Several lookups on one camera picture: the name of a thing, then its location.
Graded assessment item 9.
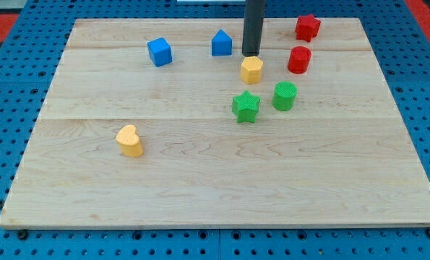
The red cylinder block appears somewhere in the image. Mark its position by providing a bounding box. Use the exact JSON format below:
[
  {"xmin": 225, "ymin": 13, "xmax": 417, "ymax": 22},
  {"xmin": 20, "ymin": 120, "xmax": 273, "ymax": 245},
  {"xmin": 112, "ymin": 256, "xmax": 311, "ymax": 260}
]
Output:
[{"xmin": 288, "ymin": 46, "xmax": 311, "ymax": 74}]

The yellow hexagon block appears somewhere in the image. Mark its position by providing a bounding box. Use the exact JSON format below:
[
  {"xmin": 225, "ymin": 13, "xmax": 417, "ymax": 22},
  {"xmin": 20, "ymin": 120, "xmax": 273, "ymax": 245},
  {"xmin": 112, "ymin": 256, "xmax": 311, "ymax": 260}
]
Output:
[{"xmin": 241, "ymin": 56, "xmax": 263, "ymax": 85}]

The green cylinder block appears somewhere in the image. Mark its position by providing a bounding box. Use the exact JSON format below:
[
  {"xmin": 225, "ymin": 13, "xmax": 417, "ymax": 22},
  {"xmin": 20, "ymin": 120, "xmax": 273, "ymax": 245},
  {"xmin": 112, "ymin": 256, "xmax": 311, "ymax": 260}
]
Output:
[{"xmin": 272, "ymin": 81, "xmax": 297, "ymax": 111}]

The yellow heart block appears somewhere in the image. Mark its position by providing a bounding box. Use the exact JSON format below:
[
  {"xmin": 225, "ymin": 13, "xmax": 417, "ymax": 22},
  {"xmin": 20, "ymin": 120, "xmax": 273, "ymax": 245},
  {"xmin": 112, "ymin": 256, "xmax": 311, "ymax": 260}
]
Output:
[{"xmin": 116, "ymin": 124, "xmax": 143, "ymax": 157}]

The blue cube block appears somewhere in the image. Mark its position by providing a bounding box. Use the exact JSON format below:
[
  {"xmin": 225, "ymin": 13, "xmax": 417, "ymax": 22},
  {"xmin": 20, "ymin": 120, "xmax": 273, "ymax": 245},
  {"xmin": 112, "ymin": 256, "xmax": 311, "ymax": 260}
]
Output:
[{"xmin": 147, "ymin": 38, "xmax": 173, "ymax": 67}]

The blue house-shaped block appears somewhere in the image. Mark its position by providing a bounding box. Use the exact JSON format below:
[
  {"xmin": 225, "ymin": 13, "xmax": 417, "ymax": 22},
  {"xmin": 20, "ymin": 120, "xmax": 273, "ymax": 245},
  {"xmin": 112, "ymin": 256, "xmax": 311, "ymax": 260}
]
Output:
[{"xmin": 211, "ymin": 30, "xmax": 232, "ymax": 56}]

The red star block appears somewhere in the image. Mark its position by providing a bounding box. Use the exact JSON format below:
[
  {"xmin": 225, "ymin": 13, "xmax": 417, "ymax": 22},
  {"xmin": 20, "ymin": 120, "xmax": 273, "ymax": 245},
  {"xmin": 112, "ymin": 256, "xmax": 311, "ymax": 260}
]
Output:
[{"xmin": 295, "ymin": 14, "xmax": 321, "ymax": 42}]

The light wooden board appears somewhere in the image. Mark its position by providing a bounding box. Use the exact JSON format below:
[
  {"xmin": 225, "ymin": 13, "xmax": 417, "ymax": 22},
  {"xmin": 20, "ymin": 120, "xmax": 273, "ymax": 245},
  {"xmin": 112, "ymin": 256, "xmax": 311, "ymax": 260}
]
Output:
[{"xmin": 0, "ymin": 18, "xmax": 430, "ymax": 230}]

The green star block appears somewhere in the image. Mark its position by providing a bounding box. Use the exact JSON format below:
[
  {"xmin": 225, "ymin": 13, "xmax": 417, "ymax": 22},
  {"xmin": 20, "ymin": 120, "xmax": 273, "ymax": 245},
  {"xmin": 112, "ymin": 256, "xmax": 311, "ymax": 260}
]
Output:
[{"xmin": 232, "ymin": 90, "xmax": 261, "ymax": 124}]

